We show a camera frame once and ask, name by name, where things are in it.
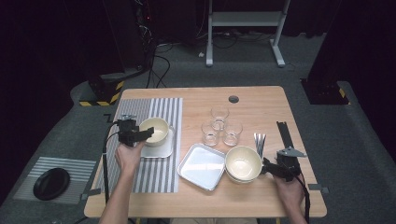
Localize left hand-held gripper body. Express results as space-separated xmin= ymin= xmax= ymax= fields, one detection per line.
xmin=117 ymin=114 xmax=140 ymax=147

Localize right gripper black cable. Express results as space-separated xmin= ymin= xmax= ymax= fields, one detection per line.
xmin=297 ymin=175 xmax=312 ymax=224

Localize white metal stand frame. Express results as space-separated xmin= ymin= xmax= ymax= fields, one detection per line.
xmin=205 ymin=0 xmax=292 ymax=68

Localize person's left hand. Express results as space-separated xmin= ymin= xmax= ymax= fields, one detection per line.
xmin=115 ymin=141 xmax=147 ymax=178

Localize clear drinking glass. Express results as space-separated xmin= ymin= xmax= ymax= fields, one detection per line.
xmin=210 ymin=105 xmax=231 ymax=131
xmin=201 ymin=121 xmax=220 ymax=147
xmin=222 ymin=121 xmax=244 ymax=147

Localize striped grey white placemat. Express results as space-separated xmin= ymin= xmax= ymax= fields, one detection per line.
xmin=96 ymin=97 xmax=184 ymax=194

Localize tangled dark cables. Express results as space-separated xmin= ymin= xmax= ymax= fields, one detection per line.
xmin=213 ymin=29 xmax=276 ymax=49

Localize white square plate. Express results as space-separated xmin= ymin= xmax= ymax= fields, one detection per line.
xmin=139 ymin=125 xmax=176 ymax=159
xmin=177 ymin=143 xmax=226 ymax=191

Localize black looped cables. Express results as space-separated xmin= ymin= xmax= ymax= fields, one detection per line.
xmin=144 ymin=43 xmax=172 ymax=89

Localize black round dish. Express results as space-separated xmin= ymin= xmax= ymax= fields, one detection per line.
xmin=33 ymin=167 xmax=71 ymax=202

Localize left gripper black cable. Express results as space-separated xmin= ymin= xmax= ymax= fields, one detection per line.
xmin=102 ymin=121 xmax=121 ymax=204

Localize cream bowl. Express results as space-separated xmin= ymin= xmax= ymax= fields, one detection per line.
xmin=224 ymin=145 xmax=263 ymax=181
xmin=227 ymin=174 xmax=262 ymax=185
xmin=138 ymin=117 xmax=171 ymax=147

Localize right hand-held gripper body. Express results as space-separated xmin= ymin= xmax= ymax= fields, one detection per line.
xmin=276 ymin=147 xmax=307 ymax=183

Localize small striped grey mat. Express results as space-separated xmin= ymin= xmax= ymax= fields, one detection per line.
xmin=12 ymin=156 xmax=97 ymax=205

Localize grey tape piece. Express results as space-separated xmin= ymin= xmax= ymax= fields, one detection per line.
xmin=307 ymin=183 xmax=330 ymax=194

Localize black stand base hazard tape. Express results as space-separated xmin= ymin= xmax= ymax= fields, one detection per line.
xmin=78 ymin=73 xmax=125 ymax=107
xmin=299 ymin=77 xmax=351 ymax=105

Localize dark equipment rack with wires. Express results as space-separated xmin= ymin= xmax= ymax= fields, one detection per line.
xmin=134 ymin=0 xmax=158 ymax=71

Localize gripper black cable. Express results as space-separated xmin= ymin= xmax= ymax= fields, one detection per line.
xmin=297 ymin=175 xmax=312 ymax=224
xmin=102 ymin=121 xmax=121 ymax=204

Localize bundle of black chopsticks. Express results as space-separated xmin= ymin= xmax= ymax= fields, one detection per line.
xmin=276 ymin=120 xmax=295 ymax=151

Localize person's right hand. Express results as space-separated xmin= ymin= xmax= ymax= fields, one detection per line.
xmin=274 ymin=176 xmax=305 ymax=211

